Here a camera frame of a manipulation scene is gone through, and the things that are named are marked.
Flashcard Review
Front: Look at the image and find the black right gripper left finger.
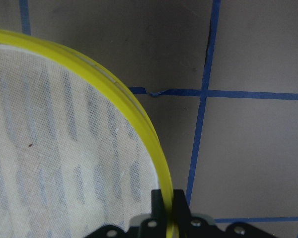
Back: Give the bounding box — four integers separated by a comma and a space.
151, 189, 168, 223

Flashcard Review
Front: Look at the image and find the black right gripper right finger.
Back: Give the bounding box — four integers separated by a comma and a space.
172, 189, 190, 222

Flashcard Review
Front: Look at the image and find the yellow bamboo steamer layer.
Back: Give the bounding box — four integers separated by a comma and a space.
0, 29, 173, 238

